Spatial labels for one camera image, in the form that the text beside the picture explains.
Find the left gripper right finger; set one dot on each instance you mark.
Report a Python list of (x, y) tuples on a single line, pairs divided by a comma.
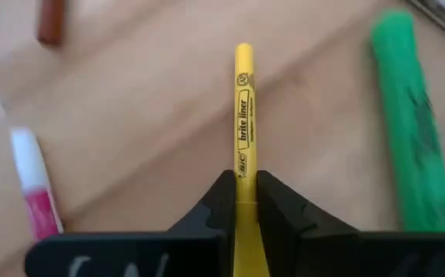
[(272, 207)]

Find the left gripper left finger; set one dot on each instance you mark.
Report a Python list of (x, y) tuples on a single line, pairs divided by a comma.
[(228, 207)]

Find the yellow slim highlighter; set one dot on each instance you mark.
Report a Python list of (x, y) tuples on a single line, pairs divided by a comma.
[(244, 115)]

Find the green thick highlighter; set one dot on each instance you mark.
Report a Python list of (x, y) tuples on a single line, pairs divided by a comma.
[(407, 115)]

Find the pink cap dry-erase marker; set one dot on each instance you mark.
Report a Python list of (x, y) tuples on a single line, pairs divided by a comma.
[(34, 173)]

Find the brown cap white marker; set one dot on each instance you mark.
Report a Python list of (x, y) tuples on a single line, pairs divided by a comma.
[(51, 23)]

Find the black aluminium table frame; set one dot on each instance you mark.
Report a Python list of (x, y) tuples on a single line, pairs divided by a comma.
[(438, 15)]

